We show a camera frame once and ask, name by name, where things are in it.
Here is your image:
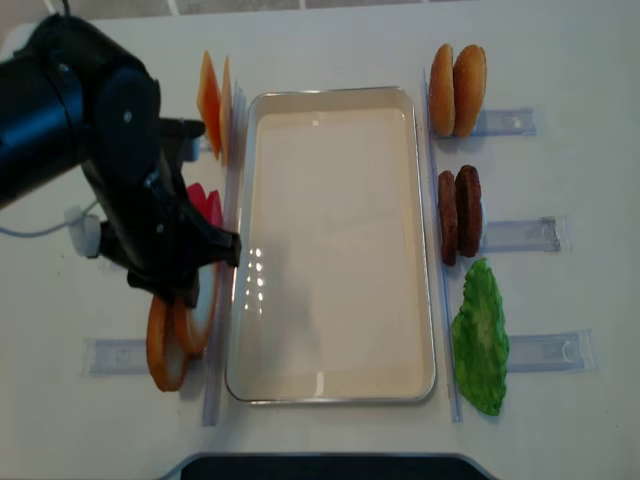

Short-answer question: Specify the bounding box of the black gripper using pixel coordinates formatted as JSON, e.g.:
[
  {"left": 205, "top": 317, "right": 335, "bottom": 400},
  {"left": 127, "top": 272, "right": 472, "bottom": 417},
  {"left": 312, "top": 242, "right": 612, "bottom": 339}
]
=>
[{"left": 99, "top": 119, "right": 242, "bottom": 307}]

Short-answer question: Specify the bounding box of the sliced bread piece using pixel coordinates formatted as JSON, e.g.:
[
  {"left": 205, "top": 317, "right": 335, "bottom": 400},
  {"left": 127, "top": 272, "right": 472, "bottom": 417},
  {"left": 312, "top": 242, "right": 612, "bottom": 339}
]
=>
[
  {"left": 172, "top": 260, "right": 220, "bottom": 355},
  {"left": 146, "top": 296, "right": 189, "bottom": 392}
]

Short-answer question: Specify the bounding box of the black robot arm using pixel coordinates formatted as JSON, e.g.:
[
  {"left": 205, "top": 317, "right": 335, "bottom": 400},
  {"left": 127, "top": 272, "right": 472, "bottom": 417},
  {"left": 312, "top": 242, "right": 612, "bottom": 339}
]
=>
[{"left": 1, "top": 14, "right": 241, "bottom": 308}]

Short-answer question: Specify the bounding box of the red tomato slice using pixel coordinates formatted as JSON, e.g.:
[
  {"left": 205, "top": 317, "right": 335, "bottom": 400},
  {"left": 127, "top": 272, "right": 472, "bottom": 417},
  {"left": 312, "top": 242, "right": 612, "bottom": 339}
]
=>
[
  {"left": 187, "top": 183, "right": 208, "bottom": 217},
  {"left": 204, "top": 190, "right": 224, "bottom": 227}
]

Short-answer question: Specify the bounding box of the pale yellow cheese slice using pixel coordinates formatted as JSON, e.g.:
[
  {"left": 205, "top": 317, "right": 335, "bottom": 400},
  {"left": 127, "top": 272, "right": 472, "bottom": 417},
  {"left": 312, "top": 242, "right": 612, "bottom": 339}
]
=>
[{"left": 219, "top": 57, "right": 232, "bottom": 165}]

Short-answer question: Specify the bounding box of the orange cheese slice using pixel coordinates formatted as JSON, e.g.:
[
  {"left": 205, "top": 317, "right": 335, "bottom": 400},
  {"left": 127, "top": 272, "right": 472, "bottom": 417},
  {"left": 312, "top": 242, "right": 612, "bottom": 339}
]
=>
[{"left": 197, "top": 51, "right": 221, "bottom": 159}]

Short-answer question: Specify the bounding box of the dark brown meat patty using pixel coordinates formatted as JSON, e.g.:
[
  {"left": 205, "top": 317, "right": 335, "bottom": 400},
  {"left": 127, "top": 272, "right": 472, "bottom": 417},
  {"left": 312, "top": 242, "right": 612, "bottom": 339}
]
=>
[{"left": 455, "top": 165, "right": 483, "bottom": 257}]

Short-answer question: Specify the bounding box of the green lettuce leaf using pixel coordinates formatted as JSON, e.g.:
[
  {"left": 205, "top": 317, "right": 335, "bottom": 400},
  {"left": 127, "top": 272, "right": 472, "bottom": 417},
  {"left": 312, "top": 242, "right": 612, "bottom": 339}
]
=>
[{"left": 451, "top": 258, "right": 510, "bottom": 416}]

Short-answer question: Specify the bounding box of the white paper tray liner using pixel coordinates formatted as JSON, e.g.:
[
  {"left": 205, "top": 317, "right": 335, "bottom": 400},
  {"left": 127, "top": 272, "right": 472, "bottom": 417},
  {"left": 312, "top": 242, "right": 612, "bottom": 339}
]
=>
[{"left": 238, "top": 110, "right": 432, "bottom": 391}]

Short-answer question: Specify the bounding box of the white rectangular metal tray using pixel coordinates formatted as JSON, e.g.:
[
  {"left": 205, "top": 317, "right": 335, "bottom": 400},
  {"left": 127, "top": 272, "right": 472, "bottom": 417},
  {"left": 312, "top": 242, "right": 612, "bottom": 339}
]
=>
[{"left": 224, "top": 85, "right": 437, "bottom": 405}]

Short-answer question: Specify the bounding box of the left clear acrylic rack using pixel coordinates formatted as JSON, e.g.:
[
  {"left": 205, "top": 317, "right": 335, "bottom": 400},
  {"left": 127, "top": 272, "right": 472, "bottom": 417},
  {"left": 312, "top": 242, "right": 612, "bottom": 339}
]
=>
[{"left": 82, "top": 84, "right": 247, "bottom": 427}]

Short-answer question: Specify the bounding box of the clear acrylic rack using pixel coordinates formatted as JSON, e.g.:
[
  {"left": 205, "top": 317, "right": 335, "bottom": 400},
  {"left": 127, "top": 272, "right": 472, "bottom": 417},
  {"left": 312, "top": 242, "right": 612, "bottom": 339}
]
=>
[
  {"left": 82, "top": 84, "right": 247, "bottom": 427},
  {"left": 421, "top": 72, "right": 598, "bottom": 423}
]

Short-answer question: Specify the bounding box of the sesame bun top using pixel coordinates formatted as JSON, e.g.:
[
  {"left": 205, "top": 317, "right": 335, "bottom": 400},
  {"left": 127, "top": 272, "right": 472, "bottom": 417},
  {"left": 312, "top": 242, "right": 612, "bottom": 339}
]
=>
[{"left": 428, "top": 43, "right": 455, "bottom": 137}]

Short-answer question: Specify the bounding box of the plain golden bun half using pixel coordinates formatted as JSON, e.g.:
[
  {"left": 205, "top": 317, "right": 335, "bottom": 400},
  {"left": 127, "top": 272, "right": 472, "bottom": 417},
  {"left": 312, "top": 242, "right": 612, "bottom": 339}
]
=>
[{"left": 453, "top": 45, "right": 487, "bottom": 138}]

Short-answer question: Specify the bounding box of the right clear acrylic rack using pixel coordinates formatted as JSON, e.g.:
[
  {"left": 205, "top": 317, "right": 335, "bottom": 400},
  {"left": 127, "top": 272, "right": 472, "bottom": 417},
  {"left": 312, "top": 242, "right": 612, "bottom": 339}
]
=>
[{"left": 421, "top": 72, "right": 598, "bottom": 423}]

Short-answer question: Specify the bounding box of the white cable with connector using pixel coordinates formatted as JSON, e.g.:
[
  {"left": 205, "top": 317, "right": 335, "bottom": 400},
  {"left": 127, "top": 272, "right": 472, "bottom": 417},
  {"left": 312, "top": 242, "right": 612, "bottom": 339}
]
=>
[{"left": 0, "top": 205, "right": 102, "bottom": 259}]

